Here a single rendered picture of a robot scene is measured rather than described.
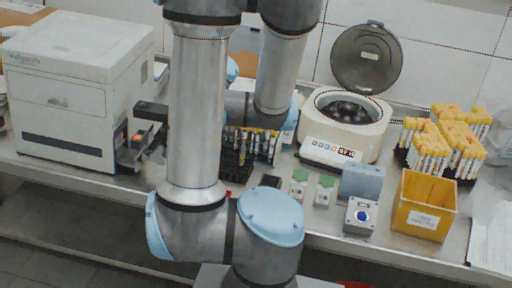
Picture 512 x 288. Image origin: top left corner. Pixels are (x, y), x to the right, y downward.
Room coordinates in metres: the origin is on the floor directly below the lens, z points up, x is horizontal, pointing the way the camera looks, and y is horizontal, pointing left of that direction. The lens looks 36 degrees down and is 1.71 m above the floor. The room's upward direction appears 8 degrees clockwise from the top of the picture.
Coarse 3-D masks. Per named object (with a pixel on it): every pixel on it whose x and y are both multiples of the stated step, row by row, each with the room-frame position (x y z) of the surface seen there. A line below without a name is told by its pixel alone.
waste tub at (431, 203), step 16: (416, 176) 1.13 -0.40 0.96; (432, 176) 1.12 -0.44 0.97; (400, 192) 1.06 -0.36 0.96; (416, 192) 1.13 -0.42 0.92; (432, 192) 1.12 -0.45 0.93; (448, 192) 1.11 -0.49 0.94; (400, 208) 1.01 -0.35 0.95; (416, 208) 1.00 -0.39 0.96; (432, 208) 1.00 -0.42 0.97; (448, 208) 1.06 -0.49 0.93; (400, 224) 1.01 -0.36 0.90; (416, 224) 1.00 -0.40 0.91; (432, 224) 0.99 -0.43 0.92; (448, 224) 0.99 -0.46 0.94; (432, 240) 0.99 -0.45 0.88
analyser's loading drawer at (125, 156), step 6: (120, 144) 1.12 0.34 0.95; (120, 150) 1.12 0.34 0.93; (126, 150) 1.14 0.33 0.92; (132, 150) 1.14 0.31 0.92; (138, 150) 1.15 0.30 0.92; (144, 150) 1.13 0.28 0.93; (120, 156) 1.11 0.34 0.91; (126, 156) 1.12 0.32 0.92; (132, 156) 1.12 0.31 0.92; (138, 156) 1.09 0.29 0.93; (120, 162) 1.09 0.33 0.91; (126, 162) 1.09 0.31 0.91; (132, 162) 1.09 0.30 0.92; (138, 162) 1.09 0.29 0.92; (138, 168) 1.09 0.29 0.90
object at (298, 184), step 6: (294, 168) 1.12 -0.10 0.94; (294, 174) 1.10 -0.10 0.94; (300, 174) 1.10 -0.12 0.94; (306, 174) 1.10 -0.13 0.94; (294, 180) 1.08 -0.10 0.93; (300, 180) 1.07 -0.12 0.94; (306, 180) 1.08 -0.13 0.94; (294, 186) 1.08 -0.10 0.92; (300, 186) 1.07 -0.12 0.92; (306, 186) 1.11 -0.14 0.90; (288, 192) 1.08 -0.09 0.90; (294, 192) 1.07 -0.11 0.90; (300, 192) 1.07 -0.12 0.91; (294, 198) 1.07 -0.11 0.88; (300, 198) 1.07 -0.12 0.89
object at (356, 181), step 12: (348, 168) 1.10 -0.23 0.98; (360, 168) 1.11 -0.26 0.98; (372, 168) 1.12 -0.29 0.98; (384, 168) 1.13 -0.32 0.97; (348, 180) 1.10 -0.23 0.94; (360, 180) 1.10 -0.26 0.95; (372, 180) 1.09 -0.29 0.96; (348, 192) 1.10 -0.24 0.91; (360, 192) 1.10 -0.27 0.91; (372, 192) 1.09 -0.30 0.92
